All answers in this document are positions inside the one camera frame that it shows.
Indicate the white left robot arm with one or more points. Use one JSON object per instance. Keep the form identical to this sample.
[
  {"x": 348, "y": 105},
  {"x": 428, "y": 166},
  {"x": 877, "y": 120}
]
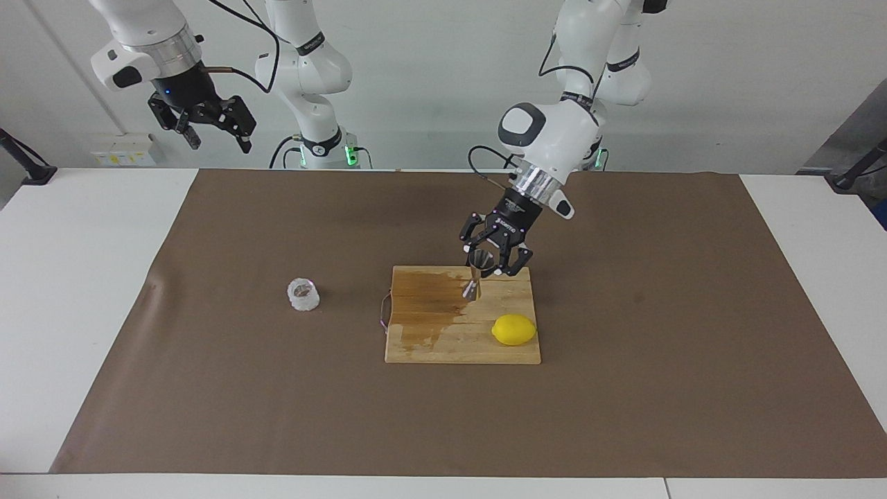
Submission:
[{"x": 554, "y": 132}]

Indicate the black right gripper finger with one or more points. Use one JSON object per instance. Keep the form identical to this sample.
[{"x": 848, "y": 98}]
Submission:
[
  {"x": 188, "y": 128},
  {"x": 239, "y": 118}
]

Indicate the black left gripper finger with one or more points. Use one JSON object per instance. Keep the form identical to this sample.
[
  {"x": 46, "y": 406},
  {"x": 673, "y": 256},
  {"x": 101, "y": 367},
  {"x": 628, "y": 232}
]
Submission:
[
  {"x": 520, "y": 260},
  {"x": 470, "y": 232}
]

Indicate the black clamp stand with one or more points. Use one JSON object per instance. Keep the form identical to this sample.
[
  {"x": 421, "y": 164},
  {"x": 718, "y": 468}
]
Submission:
[
  {"x": 38, "y": 173},
  {"x": 849, "y": 180}
]

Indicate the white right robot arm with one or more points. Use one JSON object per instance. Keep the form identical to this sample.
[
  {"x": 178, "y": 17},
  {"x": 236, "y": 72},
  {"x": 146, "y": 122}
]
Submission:
[{"x": 305, "y": 69}]

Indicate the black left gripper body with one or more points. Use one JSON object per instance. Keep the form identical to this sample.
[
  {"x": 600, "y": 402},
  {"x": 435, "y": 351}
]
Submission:
[{"x": 513, "y": 218}]

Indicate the blue box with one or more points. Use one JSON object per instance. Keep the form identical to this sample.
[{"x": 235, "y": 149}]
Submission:
[{"x": 881, "y": 215}]

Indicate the small white glass cup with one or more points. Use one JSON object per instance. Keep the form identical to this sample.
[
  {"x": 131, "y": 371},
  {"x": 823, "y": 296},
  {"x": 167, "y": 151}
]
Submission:
[{"x": 303, "y": 296}]

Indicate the wooden cutting board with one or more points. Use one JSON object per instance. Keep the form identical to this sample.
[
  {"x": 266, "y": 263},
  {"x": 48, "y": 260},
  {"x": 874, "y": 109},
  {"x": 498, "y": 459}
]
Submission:
[{"x": 443, "y": 339}]

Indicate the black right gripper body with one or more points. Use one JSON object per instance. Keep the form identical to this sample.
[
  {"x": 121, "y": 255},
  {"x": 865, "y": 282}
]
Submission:
[{"x": 183, "y": 93}]

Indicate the brown paper table mat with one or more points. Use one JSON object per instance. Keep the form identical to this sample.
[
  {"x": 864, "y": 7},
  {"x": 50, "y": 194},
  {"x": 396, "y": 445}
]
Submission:
[{"x": 208, "y": 388}]

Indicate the white wall socket box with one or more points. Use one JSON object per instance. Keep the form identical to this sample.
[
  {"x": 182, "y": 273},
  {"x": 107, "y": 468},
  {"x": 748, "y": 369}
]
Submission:
[{"x": 125, "y": 151}]

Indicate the yellow lemon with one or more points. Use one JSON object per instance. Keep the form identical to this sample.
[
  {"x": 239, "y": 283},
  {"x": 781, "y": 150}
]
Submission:
[{"x": 514, "y": 330}]

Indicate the steel double jigger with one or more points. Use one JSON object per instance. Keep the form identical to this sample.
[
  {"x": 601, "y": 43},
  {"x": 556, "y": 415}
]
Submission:
[{"x": 479, "y": 262}]

